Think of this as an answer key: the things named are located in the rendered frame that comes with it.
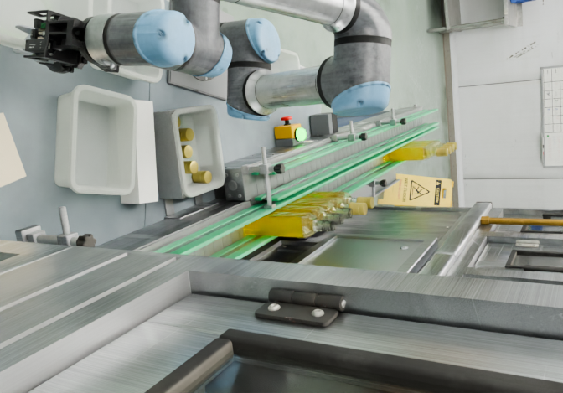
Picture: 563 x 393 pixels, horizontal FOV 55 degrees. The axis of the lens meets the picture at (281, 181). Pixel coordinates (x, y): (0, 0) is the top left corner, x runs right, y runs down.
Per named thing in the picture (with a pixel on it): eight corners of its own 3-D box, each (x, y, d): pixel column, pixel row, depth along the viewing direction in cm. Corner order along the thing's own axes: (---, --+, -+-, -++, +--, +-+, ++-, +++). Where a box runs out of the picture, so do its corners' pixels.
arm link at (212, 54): (237, 8, 88) (193, -9, 79) (235, 79, 89) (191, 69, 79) (198, 14, 92) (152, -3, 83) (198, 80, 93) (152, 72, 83)
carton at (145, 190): (121, 203, 129) (139, 204, 126) (115, 101, 128) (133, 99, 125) (140, 200, 134) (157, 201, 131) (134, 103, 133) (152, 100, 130)
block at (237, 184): (224, 202, 153) (245, 202, 150) (219, 168, 152) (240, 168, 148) (231, 199, 156) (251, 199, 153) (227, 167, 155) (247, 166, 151)
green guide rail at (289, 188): (254, 200, 154) (278, 201, 150) (253, 197, 154) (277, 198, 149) (424, 125, 301) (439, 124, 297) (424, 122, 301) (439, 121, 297)
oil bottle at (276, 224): (244, 235, 150) (312, 239, 139) (241, 215, 149) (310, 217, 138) (255, 229, 155) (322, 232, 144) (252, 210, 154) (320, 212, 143)
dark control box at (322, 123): (310, 136, 213) (330, 134, 208) (308, 115, 211) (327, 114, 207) (319, 132, 220) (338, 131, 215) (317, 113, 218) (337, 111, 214)
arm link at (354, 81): (255, 69, 153) (405, 40, 109) (255, 122, 154) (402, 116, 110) (218, 64, 146) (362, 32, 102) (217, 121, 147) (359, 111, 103)
